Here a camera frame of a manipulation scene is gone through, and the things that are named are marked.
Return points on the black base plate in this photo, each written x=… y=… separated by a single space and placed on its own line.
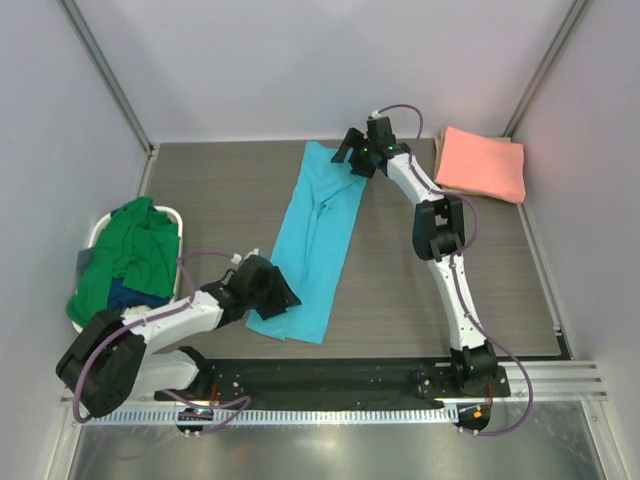
x=258 y=378

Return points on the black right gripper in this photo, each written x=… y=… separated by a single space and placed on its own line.
x=351 y=139

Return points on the white garment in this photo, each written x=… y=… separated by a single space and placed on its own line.
x=136 y=310

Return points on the aluminium frame rail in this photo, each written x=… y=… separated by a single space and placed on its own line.
x=547 y=380

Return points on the white laundry basket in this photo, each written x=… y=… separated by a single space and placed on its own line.
x=175 y=220

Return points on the grey garment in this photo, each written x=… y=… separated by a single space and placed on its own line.
x=83 y=261

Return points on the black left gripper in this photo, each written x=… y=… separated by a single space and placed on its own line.
x=283 y=297

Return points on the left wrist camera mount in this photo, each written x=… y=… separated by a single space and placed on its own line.
x=237 y=259

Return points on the green t shirt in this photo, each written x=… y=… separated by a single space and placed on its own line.
x=135 y=255

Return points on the white slotted cable duct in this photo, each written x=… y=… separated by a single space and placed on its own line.
x=173 y=414

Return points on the light blue t shirt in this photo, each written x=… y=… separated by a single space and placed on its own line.
x=312 y=245

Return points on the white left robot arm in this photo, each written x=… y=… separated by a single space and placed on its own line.
x=118 y=355

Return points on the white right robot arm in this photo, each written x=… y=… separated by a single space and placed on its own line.
x=438 y=239

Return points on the navy blue t shirt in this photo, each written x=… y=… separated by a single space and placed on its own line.
x=121 y=298

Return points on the pink folded t shirt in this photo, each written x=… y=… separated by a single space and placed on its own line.
x=477 y=163

